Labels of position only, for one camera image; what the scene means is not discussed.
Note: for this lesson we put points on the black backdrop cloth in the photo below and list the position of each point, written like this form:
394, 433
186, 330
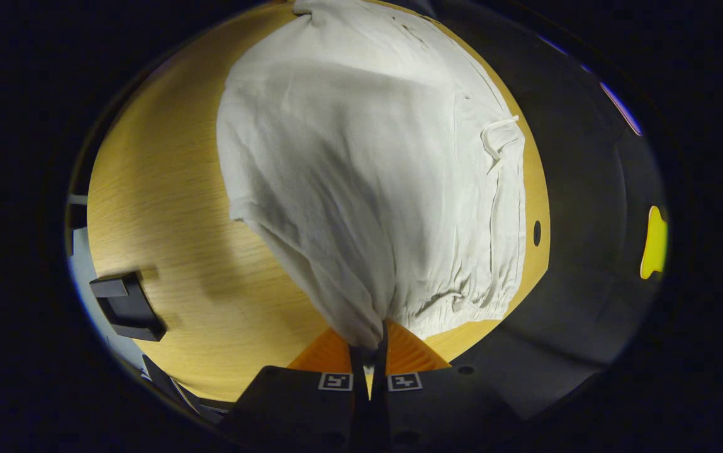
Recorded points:
588, 207

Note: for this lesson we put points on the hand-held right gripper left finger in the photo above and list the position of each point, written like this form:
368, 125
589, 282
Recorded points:
298, 409

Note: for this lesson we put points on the white jeans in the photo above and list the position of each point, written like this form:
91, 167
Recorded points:
361, 157

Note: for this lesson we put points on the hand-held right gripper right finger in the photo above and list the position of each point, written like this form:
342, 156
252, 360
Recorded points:
437, 409

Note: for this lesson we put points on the black bracket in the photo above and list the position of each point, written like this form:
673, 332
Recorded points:
141, 311

